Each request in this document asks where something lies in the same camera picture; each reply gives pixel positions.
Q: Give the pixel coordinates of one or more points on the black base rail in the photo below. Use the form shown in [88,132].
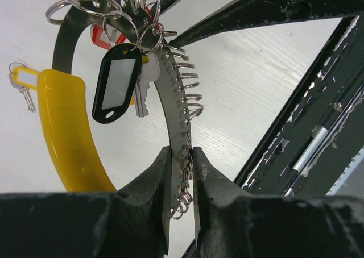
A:
[319,131]

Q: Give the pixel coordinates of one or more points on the yellow tag key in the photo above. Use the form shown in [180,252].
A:
[24,79]

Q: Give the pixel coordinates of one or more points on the red tag key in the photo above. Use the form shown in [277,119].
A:
[99,38]

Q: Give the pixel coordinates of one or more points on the black tag key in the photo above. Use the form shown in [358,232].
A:
[119,70]

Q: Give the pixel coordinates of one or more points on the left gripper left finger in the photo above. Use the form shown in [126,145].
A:
[131,222]

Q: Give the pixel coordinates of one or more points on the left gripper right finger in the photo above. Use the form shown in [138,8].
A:
[229,222]

